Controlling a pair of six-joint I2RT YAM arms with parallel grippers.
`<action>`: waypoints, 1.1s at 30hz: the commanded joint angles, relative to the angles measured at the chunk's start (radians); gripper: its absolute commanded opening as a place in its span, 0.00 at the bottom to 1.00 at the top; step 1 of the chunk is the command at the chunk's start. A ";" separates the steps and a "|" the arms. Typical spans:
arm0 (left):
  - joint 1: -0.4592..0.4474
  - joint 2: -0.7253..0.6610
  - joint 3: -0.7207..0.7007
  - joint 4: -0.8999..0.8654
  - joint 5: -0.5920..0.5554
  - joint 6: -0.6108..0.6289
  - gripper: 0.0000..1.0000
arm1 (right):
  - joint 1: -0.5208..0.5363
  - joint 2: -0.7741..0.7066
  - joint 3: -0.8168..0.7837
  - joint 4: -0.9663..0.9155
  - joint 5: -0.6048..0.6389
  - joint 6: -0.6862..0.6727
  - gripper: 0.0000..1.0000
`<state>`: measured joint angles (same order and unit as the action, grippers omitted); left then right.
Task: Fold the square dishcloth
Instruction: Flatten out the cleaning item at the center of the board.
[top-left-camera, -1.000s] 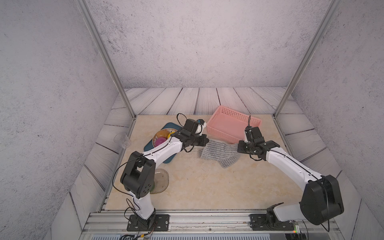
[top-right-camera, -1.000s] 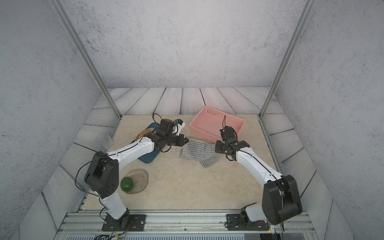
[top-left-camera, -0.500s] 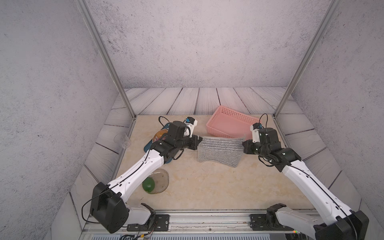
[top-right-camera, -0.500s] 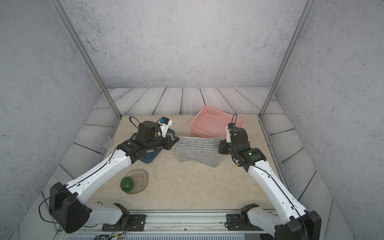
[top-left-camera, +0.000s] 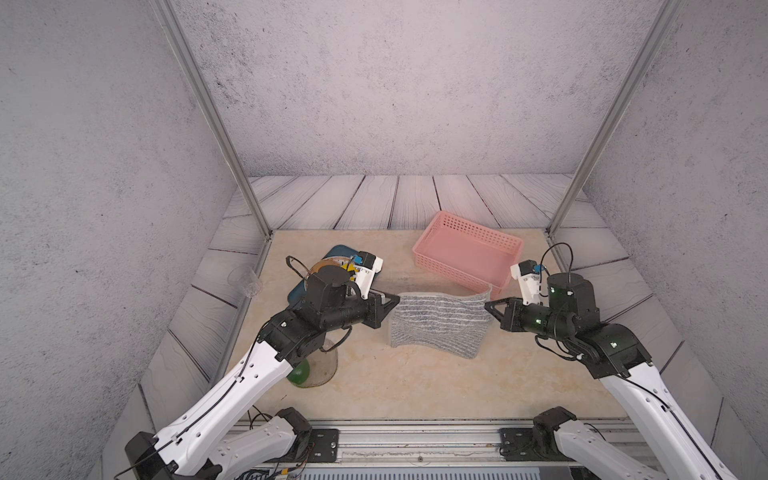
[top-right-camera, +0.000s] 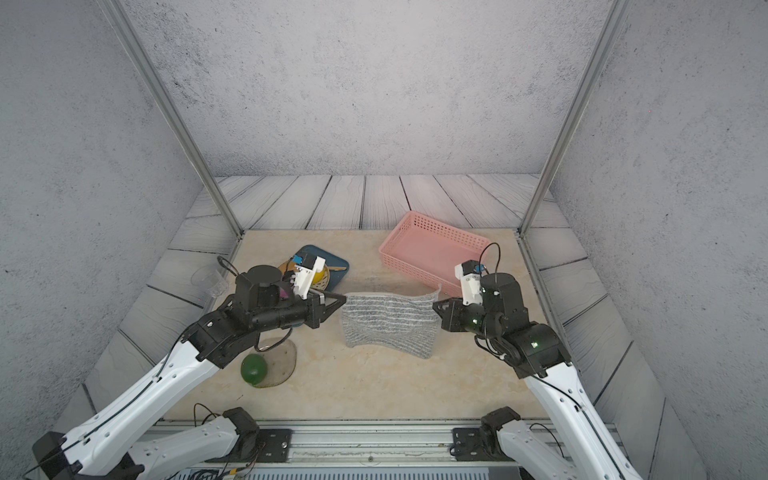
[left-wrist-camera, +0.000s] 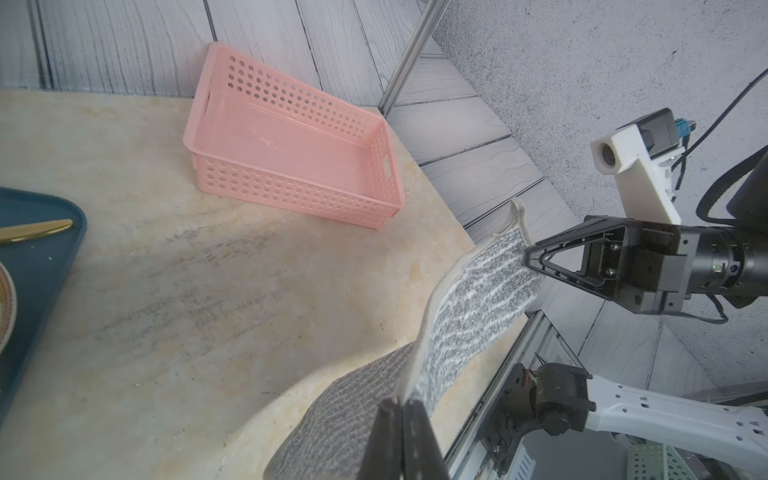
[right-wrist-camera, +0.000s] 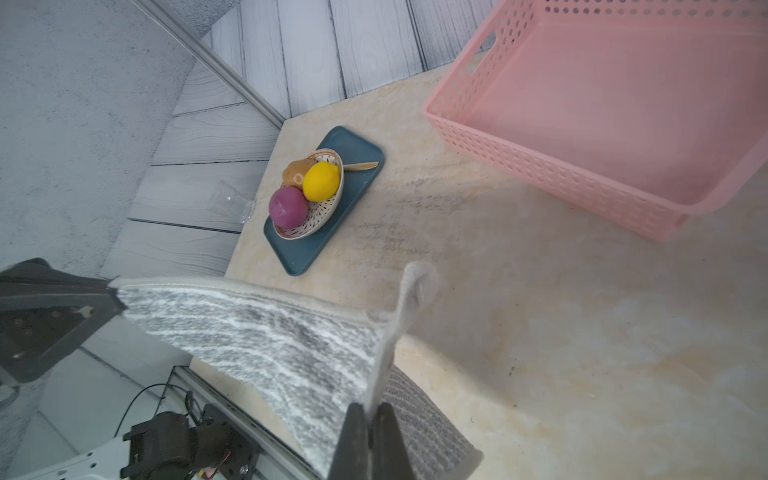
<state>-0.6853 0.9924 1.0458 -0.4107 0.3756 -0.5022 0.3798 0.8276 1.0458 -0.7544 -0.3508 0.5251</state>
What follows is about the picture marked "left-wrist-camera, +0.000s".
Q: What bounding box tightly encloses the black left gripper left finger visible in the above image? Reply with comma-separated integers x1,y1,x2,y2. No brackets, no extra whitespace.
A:
357,398,403,480

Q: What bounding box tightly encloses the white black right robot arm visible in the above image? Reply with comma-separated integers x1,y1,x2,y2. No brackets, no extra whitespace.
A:
479,150,767,476

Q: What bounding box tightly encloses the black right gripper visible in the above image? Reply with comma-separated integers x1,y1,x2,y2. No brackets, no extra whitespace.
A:
525,216,744,315

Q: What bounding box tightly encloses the grey striped square dishcloth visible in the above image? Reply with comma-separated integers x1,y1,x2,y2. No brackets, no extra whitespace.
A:
264,199,543,479

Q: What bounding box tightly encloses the dark teal tray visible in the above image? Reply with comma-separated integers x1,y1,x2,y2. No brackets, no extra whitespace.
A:
1,188,87,418

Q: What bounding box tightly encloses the right aluminium frame post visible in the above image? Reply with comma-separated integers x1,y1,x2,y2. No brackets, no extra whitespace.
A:
377,0,450,118

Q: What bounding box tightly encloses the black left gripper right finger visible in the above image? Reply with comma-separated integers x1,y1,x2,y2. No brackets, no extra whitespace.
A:
402,400,450,480

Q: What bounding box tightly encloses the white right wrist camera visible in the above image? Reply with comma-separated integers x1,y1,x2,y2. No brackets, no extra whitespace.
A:
591,108,696,225

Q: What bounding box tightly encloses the gold spoon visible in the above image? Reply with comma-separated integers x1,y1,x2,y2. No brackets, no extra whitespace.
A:
0,219,73,244

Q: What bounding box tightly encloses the aluminium front rail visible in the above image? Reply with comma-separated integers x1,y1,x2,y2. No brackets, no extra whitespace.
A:
445,310,596,479

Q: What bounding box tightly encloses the pink plastic basket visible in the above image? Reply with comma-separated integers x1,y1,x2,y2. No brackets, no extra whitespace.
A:
183,42,406,229

